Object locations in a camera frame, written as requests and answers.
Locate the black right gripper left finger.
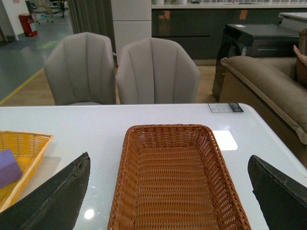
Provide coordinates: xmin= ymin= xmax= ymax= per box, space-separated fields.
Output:
xmin=0 ymin=152 xmax=91 ymax=230

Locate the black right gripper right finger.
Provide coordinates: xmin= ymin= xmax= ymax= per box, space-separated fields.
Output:
xmin=248 ymin=155 xmax=307 ymax=230

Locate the yellow wicker basket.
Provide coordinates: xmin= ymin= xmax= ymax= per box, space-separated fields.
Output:
xmin=0 ymin=130 xmax=53 ymax=211

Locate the brown wicker basket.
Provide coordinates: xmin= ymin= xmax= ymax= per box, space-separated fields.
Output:
xmin=107 ymin=124 xmax=250 ymax=230

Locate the purple foam cube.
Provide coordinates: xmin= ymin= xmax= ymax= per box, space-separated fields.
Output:
xmin=0 ymin=149 xmax=23 ymax=188

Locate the table label sticker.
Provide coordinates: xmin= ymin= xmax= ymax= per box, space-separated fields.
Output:
xmin=208 ymin=103 xmax=244 ymax=113

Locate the brown sofa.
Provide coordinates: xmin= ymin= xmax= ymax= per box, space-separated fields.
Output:
xmin=219 ymin=56 xmax=307 ymax=166

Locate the grey chair left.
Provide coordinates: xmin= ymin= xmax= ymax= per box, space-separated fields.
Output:
xmin=44 ymin=32 xmax=116 ymax=105

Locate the grey chair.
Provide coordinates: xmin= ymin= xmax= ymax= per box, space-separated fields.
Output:
xmin=116 ymin=38 xmax=200 ymax=104
xmin=44 ymin=32 xmax=116 ymax=105

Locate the brown sofa cushion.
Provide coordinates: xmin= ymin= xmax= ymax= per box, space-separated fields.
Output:
xmin=293 ymin=28 xmax=307 ymax=88

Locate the black washing machine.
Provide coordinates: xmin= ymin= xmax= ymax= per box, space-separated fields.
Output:
xmin=212 ymin=24 xmax=299 ymax=101

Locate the grey chair right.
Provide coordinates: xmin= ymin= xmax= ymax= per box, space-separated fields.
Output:
xmin=116 ymin=38 xmax=200 ymax=104

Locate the red bin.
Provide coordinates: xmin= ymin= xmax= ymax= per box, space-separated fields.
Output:
xmin=19 ymin=13 xmax=38 ymax=37

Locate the dark grey counter cabinet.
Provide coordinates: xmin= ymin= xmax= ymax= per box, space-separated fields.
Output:
xmin=152 ymin=2 xmax=307 ymax=63

